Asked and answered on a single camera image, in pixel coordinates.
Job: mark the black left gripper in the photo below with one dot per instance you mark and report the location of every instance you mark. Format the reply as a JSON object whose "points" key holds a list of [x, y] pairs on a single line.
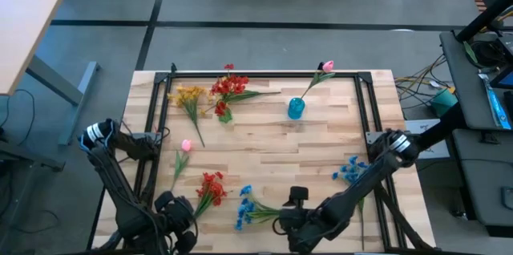
{"points": [[178, 215]]}

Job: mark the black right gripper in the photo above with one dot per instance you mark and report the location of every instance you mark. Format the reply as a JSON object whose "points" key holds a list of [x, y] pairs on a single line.
{"points": [[298, 223]]}

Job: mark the red artificial flower bunch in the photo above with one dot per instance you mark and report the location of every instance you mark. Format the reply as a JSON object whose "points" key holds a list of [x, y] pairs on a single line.
{"points": [[230, 84], [212, 189]]}

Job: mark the blue artificial flower bunch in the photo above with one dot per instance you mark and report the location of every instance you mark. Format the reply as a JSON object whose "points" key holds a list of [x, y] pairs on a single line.
{"points": [[350, 172], [246, 207]]}

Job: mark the pink artificial tulip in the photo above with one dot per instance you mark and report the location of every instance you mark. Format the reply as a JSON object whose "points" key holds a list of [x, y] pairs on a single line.
{"points": [[186, 145], [328, 65]]}

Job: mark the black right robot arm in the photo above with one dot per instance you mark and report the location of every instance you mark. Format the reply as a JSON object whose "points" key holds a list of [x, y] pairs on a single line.
{"points": [[360, 191]]}

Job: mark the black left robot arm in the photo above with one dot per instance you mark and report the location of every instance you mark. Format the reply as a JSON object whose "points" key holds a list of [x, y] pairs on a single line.
{"points": [[116, 183]]}

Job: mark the blue glass vase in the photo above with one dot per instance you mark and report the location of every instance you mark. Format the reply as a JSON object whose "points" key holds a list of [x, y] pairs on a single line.
{"points": [[296, 108]]}

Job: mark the green glass vase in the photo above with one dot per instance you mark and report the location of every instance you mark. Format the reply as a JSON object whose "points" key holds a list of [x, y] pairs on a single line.
{"points": [[226, 118]]}

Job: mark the white paper sheet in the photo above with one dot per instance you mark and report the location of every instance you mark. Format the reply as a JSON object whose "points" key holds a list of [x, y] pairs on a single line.
{"points": [[437, 151]]}

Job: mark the teal cup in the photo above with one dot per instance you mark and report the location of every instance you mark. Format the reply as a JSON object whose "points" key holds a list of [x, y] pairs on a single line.
{"points": [[443, 102]]}

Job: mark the dark grey chair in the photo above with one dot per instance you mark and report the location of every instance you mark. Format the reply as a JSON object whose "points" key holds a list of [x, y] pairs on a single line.
{"points": [[485, 191]]}

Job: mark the grey side desk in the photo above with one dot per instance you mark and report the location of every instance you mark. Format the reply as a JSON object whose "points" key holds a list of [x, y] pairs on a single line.
{"points": [[461, 86]]}

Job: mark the blue flat strip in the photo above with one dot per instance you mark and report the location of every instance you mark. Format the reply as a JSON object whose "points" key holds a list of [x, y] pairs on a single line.
{"points": [[497, 106]]}

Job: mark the light wood side table top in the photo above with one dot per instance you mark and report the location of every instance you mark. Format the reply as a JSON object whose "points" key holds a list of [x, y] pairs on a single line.
{"points": [[28, 26]]}

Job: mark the dark tablet screen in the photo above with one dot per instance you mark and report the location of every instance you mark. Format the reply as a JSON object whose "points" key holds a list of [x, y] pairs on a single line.
{"points": [[505, 78]]}

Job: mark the black diagonal pole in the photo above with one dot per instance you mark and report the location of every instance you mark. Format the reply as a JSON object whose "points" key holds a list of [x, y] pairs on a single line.
{"points": [[485, 16]]}

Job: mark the black metal table frame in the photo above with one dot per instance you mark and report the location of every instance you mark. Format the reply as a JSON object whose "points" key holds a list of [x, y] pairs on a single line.
{"points": [[260, 74]]}

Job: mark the grey side table leg frame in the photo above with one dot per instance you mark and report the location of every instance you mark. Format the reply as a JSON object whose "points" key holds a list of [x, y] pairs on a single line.
{"points": [[82, 98]]}

